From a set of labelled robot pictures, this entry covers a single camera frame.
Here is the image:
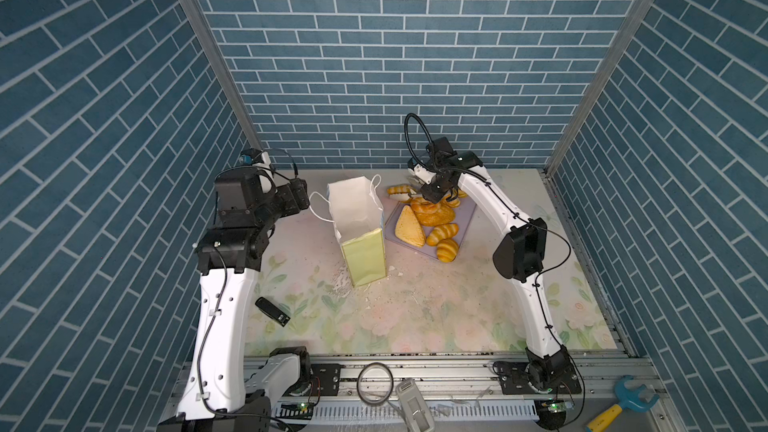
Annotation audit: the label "twisted ring bread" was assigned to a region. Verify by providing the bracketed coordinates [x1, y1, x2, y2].
[410, 197, 440, 214]

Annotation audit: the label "striped bread roll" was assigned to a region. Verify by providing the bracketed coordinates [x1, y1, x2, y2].
[387, 184, 415, 197]

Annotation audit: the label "white metal tongs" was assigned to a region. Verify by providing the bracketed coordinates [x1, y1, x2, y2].
[387, 184, 422, 203]

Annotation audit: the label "paper bag with floral sides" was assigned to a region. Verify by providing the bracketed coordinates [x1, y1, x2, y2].
[309, 174, 387, 287]

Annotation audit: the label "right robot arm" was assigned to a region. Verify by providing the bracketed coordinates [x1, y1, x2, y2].
[408, 137, 576, 393]

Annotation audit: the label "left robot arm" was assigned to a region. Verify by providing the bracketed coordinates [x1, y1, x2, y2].
[158, 165, 311, 431]

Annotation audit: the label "sesame oval bread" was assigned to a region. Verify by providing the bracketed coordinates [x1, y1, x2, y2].
[413, 203, 456, 227]

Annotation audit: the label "triangular toast bread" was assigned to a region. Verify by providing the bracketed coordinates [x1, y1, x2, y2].
[394, 205, 426, 248]

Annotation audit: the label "lilac plastic tray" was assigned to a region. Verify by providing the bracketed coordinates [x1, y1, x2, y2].
[385, 184, 476, 263]

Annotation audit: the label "striped croissant roll middle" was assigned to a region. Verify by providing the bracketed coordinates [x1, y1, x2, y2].
[426, 223, 459, 247]

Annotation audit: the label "striped round roll near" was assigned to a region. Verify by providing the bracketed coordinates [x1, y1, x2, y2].
[435, 239, 459, 263]

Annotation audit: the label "floral table mat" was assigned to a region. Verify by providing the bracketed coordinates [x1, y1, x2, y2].
[245, 169, 619, 356]

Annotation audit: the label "black clip on mat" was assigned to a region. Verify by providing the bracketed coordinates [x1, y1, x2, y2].
[255, 297, 290, 327]

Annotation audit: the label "grey handheld device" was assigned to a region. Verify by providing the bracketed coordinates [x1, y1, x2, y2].
[395, 379, 435, 432]

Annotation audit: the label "blue yellow toy wrench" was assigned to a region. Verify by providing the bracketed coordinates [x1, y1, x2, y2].
[585, 375, 659, 432]

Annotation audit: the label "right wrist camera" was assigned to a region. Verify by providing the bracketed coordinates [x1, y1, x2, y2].
[407, 158, 435, 188]

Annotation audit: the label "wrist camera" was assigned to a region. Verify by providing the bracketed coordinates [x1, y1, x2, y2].
[407, 158, 435, 188]
[232, 148, 275, 196]

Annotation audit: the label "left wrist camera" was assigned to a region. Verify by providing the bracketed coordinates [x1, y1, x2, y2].
[232, 148, 275, 196]

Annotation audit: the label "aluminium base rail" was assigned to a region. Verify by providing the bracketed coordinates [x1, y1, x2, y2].
[158, 353, 673, 432]

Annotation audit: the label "grey cable loop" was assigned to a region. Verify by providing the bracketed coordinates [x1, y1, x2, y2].
[356, 362, 396, 407]

